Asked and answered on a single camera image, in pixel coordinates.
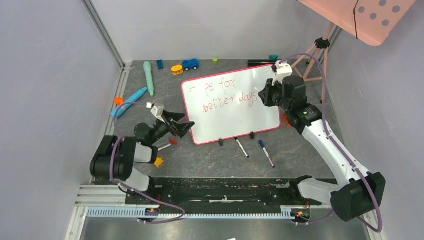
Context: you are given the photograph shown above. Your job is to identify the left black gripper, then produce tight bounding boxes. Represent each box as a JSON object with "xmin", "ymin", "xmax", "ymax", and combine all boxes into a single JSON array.
[{"xmin": 149, "ymin": 110, "xmax": 195, "ymax": 145}]

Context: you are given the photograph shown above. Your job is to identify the pink framed whiteboard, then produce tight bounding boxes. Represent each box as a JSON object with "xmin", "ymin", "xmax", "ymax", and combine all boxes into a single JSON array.
[{"xmin": 180, "ymin": 64, "xmax": 282, "ymax": 146}]

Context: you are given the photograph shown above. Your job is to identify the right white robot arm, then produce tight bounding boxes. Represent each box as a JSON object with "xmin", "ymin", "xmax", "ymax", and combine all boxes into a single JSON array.
[{"xmin": 258, "ymin": 76, "xmax": 386, "ymax": 230}]

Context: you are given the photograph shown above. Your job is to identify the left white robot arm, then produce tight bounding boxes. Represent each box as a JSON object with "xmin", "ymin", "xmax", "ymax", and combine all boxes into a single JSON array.
[{"xmin": 90, "ymin": 110, "xmax": 195, "ymax": 204}]

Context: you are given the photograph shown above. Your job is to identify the green whiteboard marker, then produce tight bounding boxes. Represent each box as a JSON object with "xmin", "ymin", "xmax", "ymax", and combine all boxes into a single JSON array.
[{"xmin": 158, "ymin": 143, "xmax": 173, "ymax": 151}]

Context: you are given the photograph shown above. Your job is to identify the blue whiteboard marker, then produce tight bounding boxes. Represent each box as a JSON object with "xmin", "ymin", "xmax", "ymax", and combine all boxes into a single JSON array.
[{"xmin": 258, "ymin": 139, "xmax": 276, "ymax": 168}]

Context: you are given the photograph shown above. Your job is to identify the black whiteboard marker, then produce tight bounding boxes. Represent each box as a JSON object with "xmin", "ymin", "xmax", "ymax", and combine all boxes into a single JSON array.
[{"xmin": 234, "ymin": 137, "xmax": 250, "ymax": 158}]

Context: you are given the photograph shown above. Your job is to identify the orange semicircle toy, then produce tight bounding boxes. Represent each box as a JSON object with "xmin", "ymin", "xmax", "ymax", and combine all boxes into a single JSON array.
[{"xmin": 283, "ymin": 114, "xmax": 291, "ymax": 127}]

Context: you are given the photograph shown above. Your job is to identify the black cylinder tube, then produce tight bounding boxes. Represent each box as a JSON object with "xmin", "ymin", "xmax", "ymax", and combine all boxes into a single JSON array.
[{"xmin": 247, "ymin": 59, "xmax": 279, "ymax": 68}]

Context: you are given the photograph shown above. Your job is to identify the yellow orange plastic block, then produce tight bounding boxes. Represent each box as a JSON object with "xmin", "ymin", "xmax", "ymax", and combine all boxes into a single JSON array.
[{"xmin": 153, "ymin": 157, "xmax": 164, "ymax": 168}]

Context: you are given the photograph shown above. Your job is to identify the large blue toy crayon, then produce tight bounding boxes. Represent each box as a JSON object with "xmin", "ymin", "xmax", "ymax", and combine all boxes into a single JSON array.
[{"xmin": 110, "ymin": 87, "xmax": 148, "ymax": 118}]

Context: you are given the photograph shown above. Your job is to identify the blue toy car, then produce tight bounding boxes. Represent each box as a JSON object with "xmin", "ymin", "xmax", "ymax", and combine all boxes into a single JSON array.
[{"xmin": 182, "ymin": 58, "xmax": 200, "ymax": 71}]

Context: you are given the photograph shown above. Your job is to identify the dark blue small block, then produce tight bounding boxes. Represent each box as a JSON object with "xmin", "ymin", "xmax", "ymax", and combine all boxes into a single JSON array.
[{"xmin": 156, "ymin": 60, "xmax": 165, "ymax": 70}]

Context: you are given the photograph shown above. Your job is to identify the small orange toy piece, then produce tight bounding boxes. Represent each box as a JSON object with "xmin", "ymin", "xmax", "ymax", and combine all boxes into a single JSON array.
[{"xmin": 114, "ymin": 97, "xmax": 125, "ymax": 107}]

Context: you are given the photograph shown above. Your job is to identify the large mint toy crayon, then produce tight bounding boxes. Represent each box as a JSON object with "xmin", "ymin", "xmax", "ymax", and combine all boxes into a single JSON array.
[{"xmin": 143, "ymin": 61, "xmax": 155, "ymax": 97}]

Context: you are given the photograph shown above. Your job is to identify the pink perforated panel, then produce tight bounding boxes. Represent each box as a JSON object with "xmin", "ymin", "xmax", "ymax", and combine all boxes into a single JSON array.
[{"xmin": 299, "ymin": 0, "xmax": 416, "ymax": 47}]

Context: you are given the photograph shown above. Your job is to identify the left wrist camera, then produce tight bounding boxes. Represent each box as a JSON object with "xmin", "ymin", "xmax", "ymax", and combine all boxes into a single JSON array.
[{"xmin": 146, "ymin": 102, "xmax": 165, "ymax": 123}]

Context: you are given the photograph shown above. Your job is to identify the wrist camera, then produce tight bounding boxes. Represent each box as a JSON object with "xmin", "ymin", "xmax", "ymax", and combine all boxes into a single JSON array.
[
  {"xmin": 146, "ymin": 102, "xmax": 165, "ymax": 123},
  {"xmin": 271, "ymin": 61, "xmax": 293, "ymax": 86}
]

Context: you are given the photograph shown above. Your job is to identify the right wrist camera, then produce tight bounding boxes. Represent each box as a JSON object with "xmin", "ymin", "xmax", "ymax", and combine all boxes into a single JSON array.
[{"xmin": 271, "ymin": 61, "xmax": 293, "ymax": 86}]

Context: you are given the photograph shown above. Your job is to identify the yellow toy ring block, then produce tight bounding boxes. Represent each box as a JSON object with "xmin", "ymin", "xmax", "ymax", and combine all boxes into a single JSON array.
[{"xmin": 171, "ymin": 64, "xmax": 184, "ymax": 76}]

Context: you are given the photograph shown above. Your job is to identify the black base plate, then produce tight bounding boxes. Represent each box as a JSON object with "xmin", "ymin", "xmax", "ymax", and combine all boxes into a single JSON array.
[{"xmin": 146, "ymin": 177, "xmax": 321, "ymax": 214}]

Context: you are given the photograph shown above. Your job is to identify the white slotted cable duct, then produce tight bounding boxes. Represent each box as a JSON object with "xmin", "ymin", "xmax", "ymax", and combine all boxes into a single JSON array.
[{"xmin": 86, "ymin": 206, "xmax": 295, "ymax": 220}]

